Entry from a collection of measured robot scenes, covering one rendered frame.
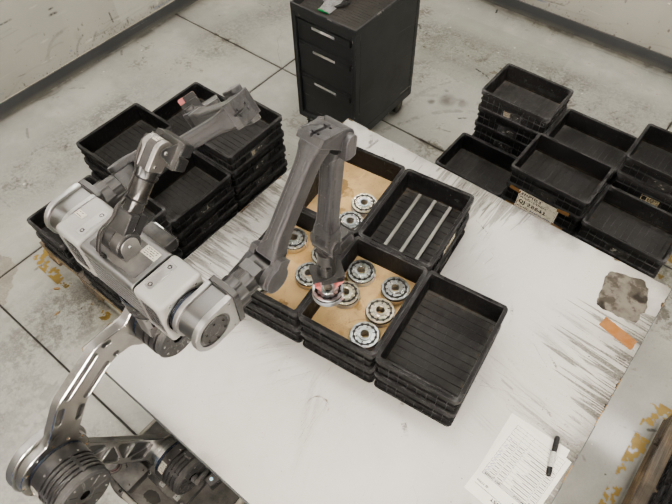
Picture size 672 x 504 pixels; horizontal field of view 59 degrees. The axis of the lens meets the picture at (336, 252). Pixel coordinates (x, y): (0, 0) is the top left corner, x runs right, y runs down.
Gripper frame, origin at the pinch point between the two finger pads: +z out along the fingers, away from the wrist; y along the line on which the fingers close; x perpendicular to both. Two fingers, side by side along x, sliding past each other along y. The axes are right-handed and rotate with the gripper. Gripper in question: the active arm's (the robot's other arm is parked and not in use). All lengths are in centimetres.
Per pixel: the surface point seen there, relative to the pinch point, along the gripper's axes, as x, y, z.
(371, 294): -7.2, -17.4, 22.5
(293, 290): -15.7, 9.8, 22.7
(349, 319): 0.9, -7.1, 22.6
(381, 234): -32.9, -28.5, 22.6
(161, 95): -248, 64, 106
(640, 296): 11, -119, 34
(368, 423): 34.2, -5.5, 35.6
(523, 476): 63, -49, 35
